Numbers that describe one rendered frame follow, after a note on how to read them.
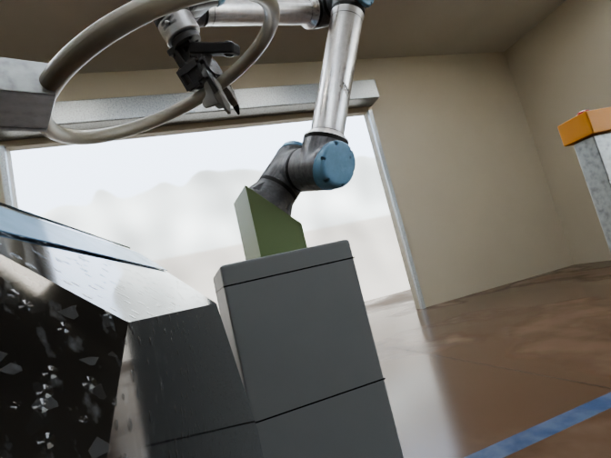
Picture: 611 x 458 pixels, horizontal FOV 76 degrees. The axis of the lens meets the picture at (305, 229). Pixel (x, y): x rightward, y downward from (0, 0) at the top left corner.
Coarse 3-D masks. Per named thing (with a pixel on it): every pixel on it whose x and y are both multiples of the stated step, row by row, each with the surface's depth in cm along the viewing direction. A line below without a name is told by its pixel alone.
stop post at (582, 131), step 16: (592, 112) 127; (608, 112) 128; (560, 128) 137; (576, 128) 131; (592, 128) 126; (608, 128) 127; (576, 144) 134; (592, 144) 129; (608, 144) 128; (592, 160) 130; (608, 160) 127; (592, 176) 131; (608, 176) 126; (592, 192) 132; (608, 192) 127; (608, 208) 128; (608, 224) 129; (608, 240) 130
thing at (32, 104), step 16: (0, 64) 52; (16, 64) 53; (32, 64) 54; (0, 80) 51; (16, 80) 53; (32, 80) 54; (0, 96) 53; (16, 96) 54; (32, 96) 55; (48, 96) 55; (0, 112) 56; (16, 112) 57; (32, 112) 58; (48, 112) 59; (0, 128) 60; (16, 128) 61; (32, 128) 62
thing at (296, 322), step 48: (240, 288) 108; (288, 288) 112; (336, 288) 116; (240, 336) 105; (288, 336) 109; (336, 336) 113; (288, 384) 106; (336, 384) 110; (384, 384) 114; (288, 432) 104; (336, 432) 108; (384, 432) 111
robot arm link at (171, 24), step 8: (168, 16) 90; (176, 16) 90; (184, 16) 91; (192, 16) 93; (160, 24) 91; (168, 24) 90; (176, 24) 90; (184, 24) 91; (192, 24) 92; (160, 32) 93; (168, 32) 91; (176, 32) 91; (168, 40) 92
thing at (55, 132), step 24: (144, 0) 50; (168, 0) 51; (192, 0) 53; (216, 0) 57; (264, 0) 64; (96, 24) 50; (120, 24) 50; (144, 24) 52; (264, 24) 78; (72, 48) 51; (96, 48) 51; (264, 48) 85; (48, 72) 53; (72, 72) 53; (240, 72) 92; (192, 96) 96; (144, 120) 92; (168, 120) 95
